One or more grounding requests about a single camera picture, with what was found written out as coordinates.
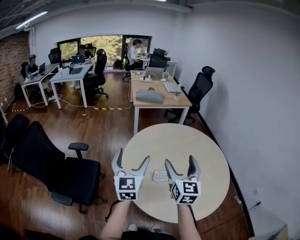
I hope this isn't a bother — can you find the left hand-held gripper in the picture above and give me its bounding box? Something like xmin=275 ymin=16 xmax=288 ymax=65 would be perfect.
xmin=111 ymin=147 xmax=151 ymax=202

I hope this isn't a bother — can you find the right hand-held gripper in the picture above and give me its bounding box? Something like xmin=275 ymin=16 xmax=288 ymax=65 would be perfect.
xmin=164 ymin=155 xmax=203 ymax=205

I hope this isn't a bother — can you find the white table card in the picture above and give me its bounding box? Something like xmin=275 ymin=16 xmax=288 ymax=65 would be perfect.
xmin=152 ymin=169 xmax=169 ymax=181

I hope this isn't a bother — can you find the person's right forearm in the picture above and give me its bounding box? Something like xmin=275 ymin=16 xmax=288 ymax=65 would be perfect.
xmin=177 ymin=203 xmax=200 ymax=240

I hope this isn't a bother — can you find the person's left forearm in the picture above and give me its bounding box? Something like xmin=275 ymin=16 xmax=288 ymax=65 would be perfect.
xmin=100 ymin=200 xmax=133 ymax=238

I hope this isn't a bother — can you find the round wooden table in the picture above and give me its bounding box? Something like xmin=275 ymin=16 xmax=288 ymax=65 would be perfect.
xmin=121 ymin=123 xmax=231 ymax=223

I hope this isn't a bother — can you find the person's black shirt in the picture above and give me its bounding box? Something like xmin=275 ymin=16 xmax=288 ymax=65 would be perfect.
xmin=121 ymin=231 xmax=176 ymax=240

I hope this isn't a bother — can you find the grey padded pouch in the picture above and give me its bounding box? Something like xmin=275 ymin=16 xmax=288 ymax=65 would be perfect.
xmin=135 ymin=89 xmax=165 ymax=105

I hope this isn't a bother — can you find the wooden desk with white legs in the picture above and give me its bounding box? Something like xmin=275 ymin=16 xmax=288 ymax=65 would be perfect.
xmin=129 ymin=70 xmax=193 ymax=135

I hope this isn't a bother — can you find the silver closed laptop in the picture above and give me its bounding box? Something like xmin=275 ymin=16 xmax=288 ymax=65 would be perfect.
xmin=163 ymin=81 xmax=182 ymax=93

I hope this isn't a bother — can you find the black office chair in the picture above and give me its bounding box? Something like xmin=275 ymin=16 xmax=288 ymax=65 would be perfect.
xmin=84 ymin=43 xmax=97 ymax=58
xmin=10 ymin=120 xmax=108 ymax=214
xmin=83 ymin=48 xmax=110 ymax=99
xmin=164 ymin=66 xmax=216 ymax=125
xmin=149 ymin=48 xmax=171 ymax=69
xmin=48 ymin=47 xmax=62 ymax=65
xmin=0 ymin=113 xmax=30 ymax=165
xmin=122 ymin=43 xmax=132 ymax=80
xmin=20 ymin=62 xmax=29 ymax=79

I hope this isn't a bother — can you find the silver open laptop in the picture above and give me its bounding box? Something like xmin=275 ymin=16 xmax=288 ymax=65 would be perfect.
xmin=145 ymin=67 xmax=165 ymax=79

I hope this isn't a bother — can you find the grey open laptop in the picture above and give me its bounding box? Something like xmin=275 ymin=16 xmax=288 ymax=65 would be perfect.
xmin=68 ymin=62 xmax=84 ymax=75

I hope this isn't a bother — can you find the light wooden desk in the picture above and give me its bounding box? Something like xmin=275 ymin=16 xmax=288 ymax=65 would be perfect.
xmin=273 ymin=222 xmax=289 ymax=240

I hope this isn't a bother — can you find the dark laptop with logo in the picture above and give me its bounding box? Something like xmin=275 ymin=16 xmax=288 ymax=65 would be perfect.
xmin=71 ymin=54 xmax=86 ymax=65

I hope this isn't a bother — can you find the window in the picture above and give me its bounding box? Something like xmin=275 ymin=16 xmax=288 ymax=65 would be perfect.
xmin=57 ymin=35 xmax=152 ymax=70

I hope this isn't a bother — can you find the dark grey desk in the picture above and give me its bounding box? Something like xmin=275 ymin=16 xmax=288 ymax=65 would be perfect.
xmin=21 ymin=63 xmax=60 ymax=107

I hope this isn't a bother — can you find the ceiling light tube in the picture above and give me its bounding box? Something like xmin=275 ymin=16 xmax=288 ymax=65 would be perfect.
xmin=15 ymin=10 xmax=49 ymax=30

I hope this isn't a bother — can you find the left hand-held gripper cable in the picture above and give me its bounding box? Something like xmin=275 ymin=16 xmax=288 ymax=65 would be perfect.
xmin=105 ymin=201 xmax=120 ymax=222

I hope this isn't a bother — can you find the black floor cable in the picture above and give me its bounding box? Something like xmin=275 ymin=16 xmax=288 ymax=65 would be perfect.
xmin=247 ymin=202 xmax=261 ymax=213

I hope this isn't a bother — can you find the white floor cable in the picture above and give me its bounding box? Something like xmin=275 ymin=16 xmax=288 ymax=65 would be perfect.
xmin=58 ymin=93 xmax=133 ymax=110

